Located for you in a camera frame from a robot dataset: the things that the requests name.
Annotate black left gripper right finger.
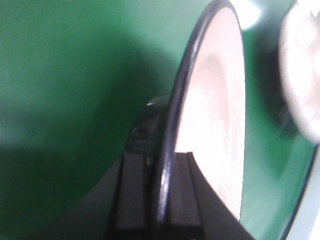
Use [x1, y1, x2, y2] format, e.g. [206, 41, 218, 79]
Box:
[169, 152, 252, 240]

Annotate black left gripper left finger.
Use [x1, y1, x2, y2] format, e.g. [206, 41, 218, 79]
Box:
[105, 96, 169, 240]

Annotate cream plate black rim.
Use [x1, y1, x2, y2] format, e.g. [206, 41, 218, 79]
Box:
[152, 0, 246, 223]
[278, 0, 320, 144]

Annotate green circular conveyor belt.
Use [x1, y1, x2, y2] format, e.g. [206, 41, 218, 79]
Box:
[0, 0, 315, 240]

